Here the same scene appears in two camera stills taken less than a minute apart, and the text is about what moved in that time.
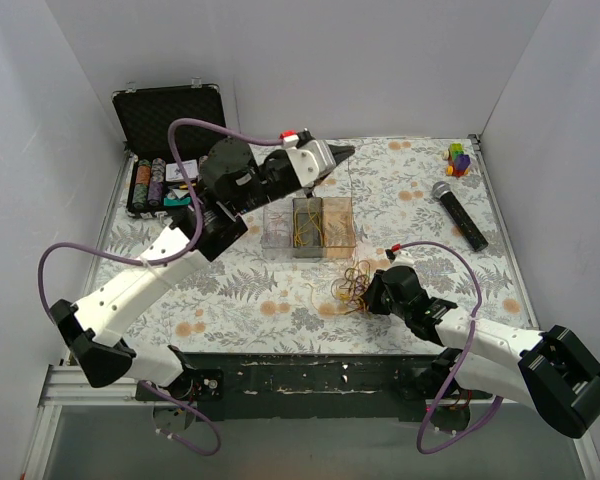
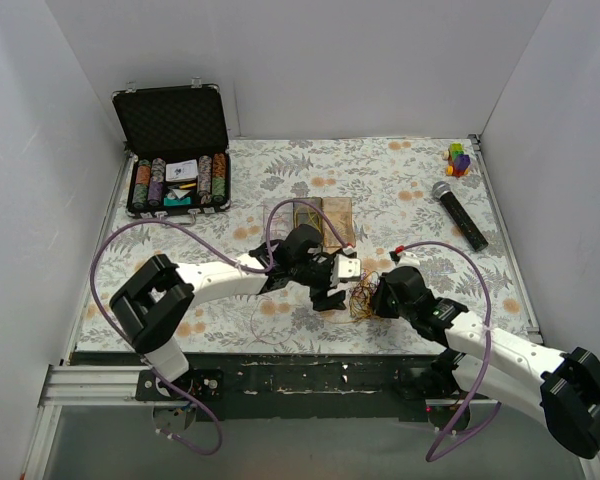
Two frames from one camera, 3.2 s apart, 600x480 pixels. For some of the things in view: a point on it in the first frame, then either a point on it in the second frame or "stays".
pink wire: x=278 y=228 stays
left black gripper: x=290 y=170 → x=324 y=282
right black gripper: x=372 y=293 stays
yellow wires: x=308 y=226 stays
